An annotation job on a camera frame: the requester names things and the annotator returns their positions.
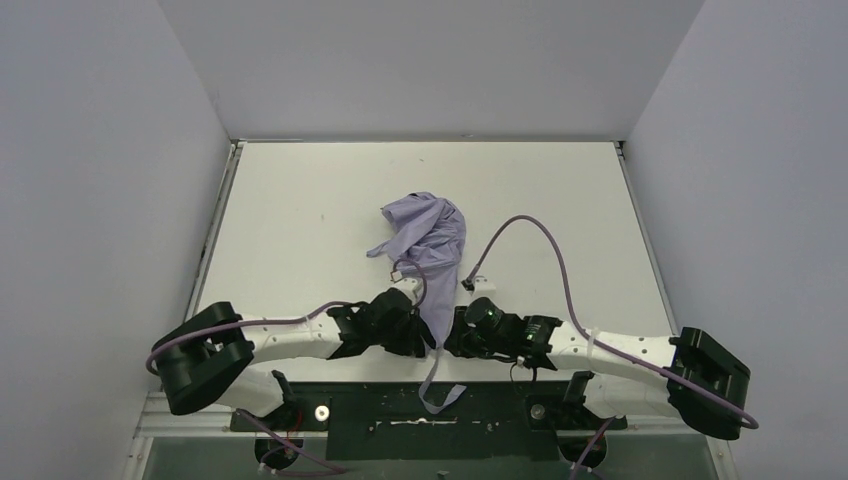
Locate black and lavender folding umbrella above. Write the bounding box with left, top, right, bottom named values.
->
left=366, top=192, right=467, bottom=414

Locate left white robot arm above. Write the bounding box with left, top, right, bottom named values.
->
left=146, top=287, right=436, bottom=418

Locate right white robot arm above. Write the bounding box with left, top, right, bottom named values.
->
left=444, top=297, right=751, bottom=440

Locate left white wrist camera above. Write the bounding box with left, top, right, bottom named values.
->
left=390, top=271, right=427, bottom=307

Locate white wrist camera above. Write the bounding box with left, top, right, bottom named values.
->
left=390, top=271, right=427, bottom=307
left=460, top=275, right=497, bottom=297

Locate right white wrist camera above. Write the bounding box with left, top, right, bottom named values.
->
left=460, top=275, right=497, bottom=297

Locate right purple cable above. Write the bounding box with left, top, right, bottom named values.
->
left=463, top=214, right=761, bottom=480

